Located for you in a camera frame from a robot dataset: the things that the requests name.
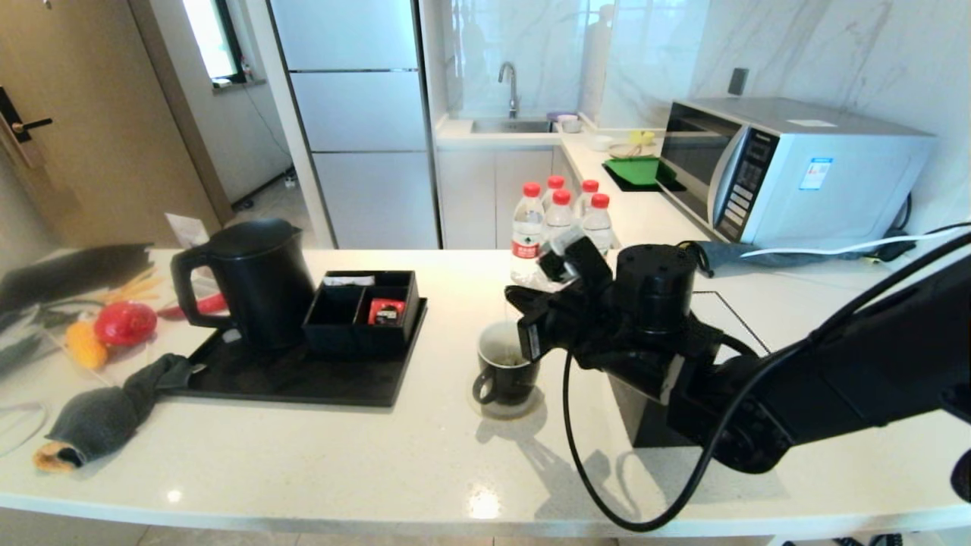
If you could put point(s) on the steel kitchen sink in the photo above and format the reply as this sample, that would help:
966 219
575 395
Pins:
512 126

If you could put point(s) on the orange toy corn cob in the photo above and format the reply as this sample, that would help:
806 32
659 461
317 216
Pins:
87 349

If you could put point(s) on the black serving tray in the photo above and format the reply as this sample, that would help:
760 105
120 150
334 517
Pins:
303 383

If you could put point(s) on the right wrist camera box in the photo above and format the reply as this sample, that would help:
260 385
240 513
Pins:
576 254

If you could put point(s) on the small white bowl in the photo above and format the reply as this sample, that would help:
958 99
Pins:
600 142

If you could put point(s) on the window with dark frame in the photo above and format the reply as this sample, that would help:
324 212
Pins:
208 38

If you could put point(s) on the small red packet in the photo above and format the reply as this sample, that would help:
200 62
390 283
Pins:
385 312

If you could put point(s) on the chrome sink faucet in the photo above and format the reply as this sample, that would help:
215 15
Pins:
512 83

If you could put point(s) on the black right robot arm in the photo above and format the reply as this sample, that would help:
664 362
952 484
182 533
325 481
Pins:
819 387

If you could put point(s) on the white refrigerator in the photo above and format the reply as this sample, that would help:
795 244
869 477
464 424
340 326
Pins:
356 114

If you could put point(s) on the white plate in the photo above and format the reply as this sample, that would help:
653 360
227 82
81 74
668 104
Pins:
626 150

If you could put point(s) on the black compartment organizer box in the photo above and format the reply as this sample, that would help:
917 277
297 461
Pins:
356 337

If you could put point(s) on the black electric kettle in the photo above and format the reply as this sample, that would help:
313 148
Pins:
258 296

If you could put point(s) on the round beige coaster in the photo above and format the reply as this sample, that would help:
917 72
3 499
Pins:
523 413

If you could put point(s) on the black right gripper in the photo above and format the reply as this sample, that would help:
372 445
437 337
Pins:
569 334

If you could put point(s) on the grey wall socket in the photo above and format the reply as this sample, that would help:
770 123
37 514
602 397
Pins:
737 81

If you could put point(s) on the small yellow item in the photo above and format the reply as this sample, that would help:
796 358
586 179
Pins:
641 136

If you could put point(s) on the small purple bowl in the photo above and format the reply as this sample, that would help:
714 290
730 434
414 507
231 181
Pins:
563 116

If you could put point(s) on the green plastic board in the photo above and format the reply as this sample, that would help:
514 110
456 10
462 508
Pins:
637 168

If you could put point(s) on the acrylic wifi sign stand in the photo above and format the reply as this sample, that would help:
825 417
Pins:
186 230

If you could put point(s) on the brown wooden door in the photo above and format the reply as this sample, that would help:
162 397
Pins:
98 114

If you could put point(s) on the black white tissue box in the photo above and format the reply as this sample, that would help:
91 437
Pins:
645 417

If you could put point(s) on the grey and orange towel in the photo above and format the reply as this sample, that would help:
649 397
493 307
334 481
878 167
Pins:
98 421

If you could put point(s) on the red toy chili pepper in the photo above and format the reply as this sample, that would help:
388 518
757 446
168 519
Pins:
201 305

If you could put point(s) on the clear glass plate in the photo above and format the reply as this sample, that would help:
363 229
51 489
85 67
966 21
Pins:
38 432

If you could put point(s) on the orange toy french fry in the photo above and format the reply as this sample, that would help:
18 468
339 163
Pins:
140 282
133 296

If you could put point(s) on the silver microwave oven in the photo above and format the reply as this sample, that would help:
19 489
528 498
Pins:
834 182

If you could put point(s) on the white sink base cabinet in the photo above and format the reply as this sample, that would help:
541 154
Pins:
493 197

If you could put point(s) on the black mug white inside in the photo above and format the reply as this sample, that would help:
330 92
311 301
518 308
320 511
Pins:
508 383

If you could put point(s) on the red toy round fruit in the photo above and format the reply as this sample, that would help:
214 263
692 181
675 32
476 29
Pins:
125 324

